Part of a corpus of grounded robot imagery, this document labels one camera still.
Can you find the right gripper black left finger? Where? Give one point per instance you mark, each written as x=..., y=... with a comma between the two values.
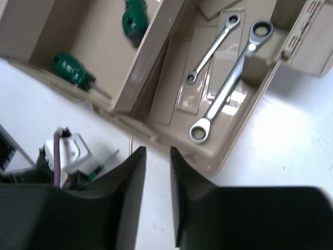
x=103, y=214

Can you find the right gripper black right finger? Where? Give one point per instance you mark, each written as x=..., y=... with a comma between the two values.
x=207, y=216

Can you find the beige toolbox with clear lid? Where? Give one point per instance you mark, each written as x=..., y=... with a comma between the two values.
x=150, y=96

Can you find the stubby green screwdriver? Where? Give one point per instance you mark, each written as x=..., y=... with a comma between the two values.
x=71, y=70
x=135, y=20

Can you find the large silver ratchet wrench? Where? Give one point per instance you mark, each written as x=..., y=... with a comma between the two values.
x=260, y=32

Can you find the small silver combination wrench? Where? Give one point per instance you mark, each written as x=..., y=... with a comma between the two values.
x=232, y=22

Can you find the thin black precision screwdriver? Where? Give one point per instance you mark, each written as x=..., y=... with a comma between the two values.
x=95, y=172

